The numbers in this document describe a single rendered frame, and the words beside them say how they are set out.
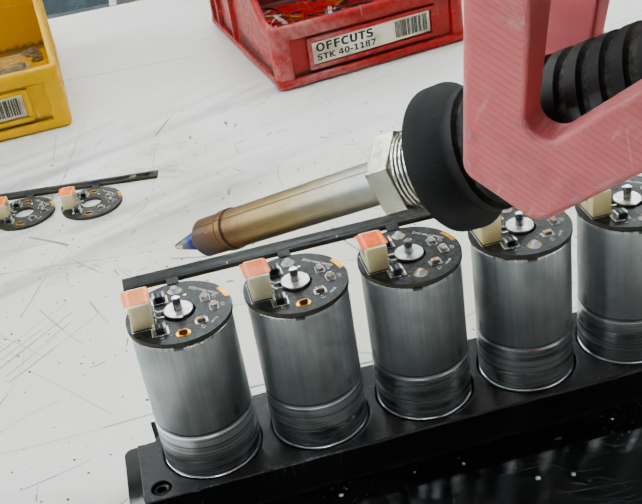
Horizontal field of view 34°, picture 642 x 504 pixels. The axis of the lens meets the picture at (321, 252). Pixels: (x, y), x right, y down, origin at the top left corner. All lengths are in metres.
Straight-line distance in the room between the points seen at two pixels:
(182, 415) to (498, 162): 0.12
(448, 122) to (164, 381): 0.11
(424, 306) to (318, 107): 0.25
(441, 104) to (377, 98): 0.32
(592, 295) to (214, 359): 0.10
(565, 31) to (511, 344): 0.11
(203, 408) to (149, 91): 0.31
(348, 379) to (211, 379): 0.03
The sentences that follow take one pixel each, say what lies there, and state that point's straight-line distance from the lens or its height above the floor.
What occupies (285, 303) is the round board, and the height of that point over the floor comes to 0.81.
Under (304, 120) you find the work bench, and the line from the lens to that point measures 0.47.
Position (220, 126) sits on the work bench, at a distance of 0.48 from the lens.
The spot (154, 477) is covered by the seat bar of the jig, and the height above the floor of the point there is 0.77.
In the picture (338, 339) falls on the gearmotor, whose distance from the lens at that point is 0.25.
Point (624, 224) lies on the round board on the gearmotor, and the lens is 0.26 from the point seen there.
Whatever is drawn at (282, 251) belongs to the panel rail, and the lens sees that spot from 0.26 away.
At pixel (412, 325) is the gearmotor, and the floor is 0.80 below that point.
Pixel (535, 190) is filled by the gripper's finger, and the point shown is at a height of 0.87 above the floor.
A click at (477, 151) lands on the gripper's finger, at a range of 0.15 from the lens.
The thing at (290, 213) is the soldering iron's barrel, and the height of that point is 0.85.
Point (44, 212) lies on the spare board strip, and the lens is 0.44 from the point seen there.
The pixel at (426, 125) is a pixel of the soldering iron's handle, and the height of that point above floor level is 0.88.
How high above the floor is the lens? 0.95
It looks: 32 degrees down
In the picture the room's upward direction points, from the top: 9 degrees counter-clockwise
